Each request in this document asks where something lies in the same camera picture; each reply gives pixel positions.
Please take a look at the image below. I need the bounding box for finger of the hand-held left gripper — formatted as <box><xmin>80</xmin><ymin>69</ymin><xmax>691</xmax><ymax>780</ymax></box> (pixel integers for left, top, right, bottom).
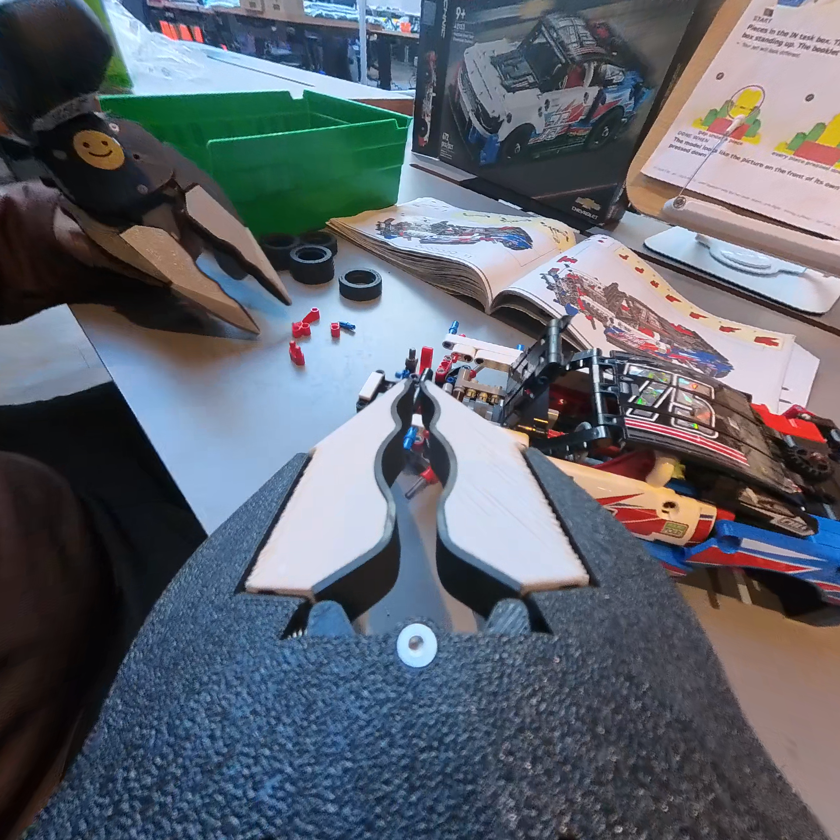
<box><xmin>77</xmin><ymin>222</ymin><xmax>261</xmax><ymax>334</ymax></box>
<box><xmin>184</xmin><ymin>185</ymin><xmax>293</xmax><ymax>307</ymax></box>

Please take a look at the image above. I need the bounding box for printed instruction sheet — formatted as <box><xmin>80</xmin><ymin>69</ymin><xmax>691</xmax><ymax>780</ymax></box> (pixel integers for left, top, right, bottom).
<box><xmin>640</xmin><ymin>0</ymin><xmax>840</xmax><ymax>240</ymax></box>

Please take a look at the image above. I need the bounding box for green plastic bin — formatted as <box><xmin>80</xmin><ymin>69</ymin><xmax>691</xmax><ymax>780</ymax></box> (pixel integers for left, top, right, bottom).
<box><xmin>98</xmin><ymin>90</ymin><xmax>413</xmax><ymax>238</ymax></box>

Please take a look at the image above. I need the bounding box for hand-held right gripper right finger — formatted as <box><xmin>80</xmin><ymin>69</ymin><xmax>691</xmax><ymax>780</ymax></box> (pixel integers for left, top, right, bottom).
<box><xmin>419</xmin><ymin>379</ymin><xmax>591</xmax><ymax>621</ymax></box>

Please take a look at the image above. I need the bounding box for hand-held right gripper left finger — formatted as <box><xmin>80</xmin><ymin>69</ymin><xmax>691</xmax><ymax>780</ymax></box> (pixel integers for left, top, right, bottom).
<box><xmin>244</xmin><ymin>377</ymin><xmax>421</xmax><ymax>623</ymax></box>

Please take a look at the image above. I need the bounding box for white board stand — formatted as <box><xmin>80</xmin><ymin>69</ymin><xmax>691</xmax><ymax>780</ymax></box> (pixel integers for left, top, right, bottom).
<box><xmin>642</xmin><ymin>193</ymin><xmax>840</xmax><ymax>316</ymax></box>

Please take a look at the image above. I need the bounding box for black toy car box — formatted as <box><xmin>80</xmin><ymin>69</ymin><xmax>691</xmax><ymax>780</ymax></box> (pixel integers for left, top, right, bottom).
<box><xmin>412</xmin><ymin>0</ymin><xmax>729</xmax><ymax>227</ymax></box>

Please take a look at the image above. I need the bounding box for clear plastic bag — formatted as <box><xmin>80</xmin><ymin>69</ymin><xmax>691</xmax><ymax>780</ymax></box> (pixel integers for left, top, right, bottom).
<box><xmin>108</xmin><ymin>0</ymin><xmax>227</xmax><ymax>89</ymax></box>

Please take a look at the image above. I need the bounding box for grey desk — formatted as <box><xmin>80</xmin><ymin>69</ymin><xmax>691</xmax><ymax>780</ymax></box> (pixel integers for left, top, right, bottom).
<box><xmin>69</xmin><ymin>98</ymin><xmax>840</xmax><ymax>840</ymax></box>

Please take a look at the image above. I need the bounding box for instruction sheet on stand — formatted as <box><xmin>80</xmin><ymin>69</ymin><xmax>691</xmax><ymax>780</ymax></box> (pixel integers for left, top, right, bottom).
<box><xmin>623</xmin><ymin>0</ymin><xmax>840</xmax><ymax>244</ymax></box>

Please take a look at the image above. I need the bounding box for storage shelving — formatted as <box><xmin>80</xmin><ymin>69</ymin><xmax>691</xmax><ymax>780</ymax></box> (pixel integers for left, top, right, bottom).
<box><xmin>141</xmin><ymin>0</ymin><xmax>421</xmax><ymax>89</ymax></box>

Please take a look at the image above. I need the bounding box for white table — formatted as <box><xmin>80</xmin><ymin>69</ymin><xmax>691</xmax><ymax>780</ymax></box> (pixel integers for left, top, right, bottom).
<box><xmin>125</xmin><ymin>39</ymin><xmax>411</xmax><ymax>102</ymax></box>

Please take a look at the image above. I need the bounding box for open instruction booklet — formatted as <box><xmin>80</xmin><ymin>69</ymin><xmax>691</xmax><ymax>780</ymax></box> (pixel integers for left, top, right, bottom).
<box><xmin>326</xmin><ymin>197</ymin><xmax>821</xmax><ymax>411</ymax></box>

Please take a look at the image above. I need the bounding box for person's brown shirt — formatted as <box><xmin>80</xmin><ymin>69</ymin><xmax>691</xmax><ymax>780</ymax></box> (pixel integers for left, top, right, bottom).
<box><xmin>0</xmin><ymin>449</ymin><xmax>165</xmax><ymax>840</ymax></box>

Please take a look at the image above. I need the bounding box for toy brick race car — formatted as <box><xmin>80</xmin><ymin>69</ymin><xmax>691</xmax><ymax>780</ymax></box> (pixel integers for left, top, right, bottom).
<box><xmin>357</xmin><ymin>316</ymin><xmax>840</xmax><ymax>608</ymax></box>

